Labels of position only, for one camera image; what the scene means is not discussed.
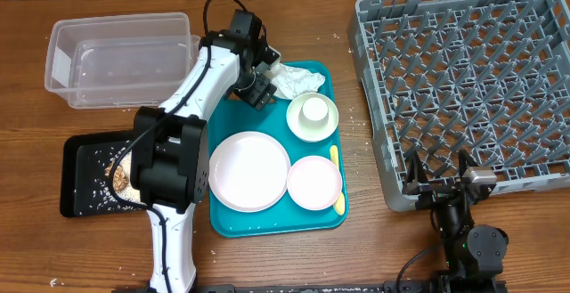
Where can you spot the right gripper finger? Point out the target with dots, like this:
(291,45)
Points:
(467,166)
(416,172)

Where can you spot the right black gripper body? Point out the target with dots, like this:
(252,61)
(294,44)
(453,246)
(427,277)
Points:
(433,196)

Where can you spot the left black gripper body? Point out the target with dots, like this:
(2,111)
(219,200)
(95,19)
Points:
(253,89)

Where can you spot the large white plate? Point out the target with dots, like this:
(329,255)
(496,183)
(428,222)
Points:
(248,171)

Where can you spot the brown mushroom piece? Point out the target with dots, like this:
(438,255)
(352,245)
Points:
(120,179)

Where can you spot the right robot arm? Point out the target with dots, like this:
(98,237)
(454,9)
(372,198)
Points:
(473,253)

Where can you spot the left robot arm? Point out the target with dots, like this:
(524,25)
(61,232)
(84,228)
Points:
(169,156)

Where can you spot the grey dishwasher rack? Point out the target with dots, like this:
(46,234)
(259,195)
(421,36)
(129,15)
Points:
(490,77)

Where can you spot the crumpled white napkin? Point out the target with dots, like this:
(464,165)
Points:
(290,81)

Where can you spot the white cup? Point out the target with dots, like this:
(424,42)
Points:
(315,110)

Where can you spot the pale green bowl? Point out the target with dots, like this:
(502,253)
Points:
(307,131)

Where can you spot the yellow plastic spoon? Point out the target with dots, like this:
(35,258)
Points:
(340,204)

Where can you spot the teal serving tray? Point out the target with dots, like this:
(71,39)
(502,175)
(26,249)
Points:
(231,117)

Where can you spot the clear plastic bin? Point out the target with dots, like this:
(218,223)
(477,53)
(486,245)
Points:
(119,61)

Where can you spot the spilled rice pile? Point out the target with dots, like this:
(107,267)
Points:
(129,193)

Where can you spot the black tray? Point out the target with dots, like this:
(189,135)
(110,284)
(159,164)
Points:
(89,163)

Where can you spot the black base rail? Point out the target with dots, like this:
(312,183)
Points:
(387,287)

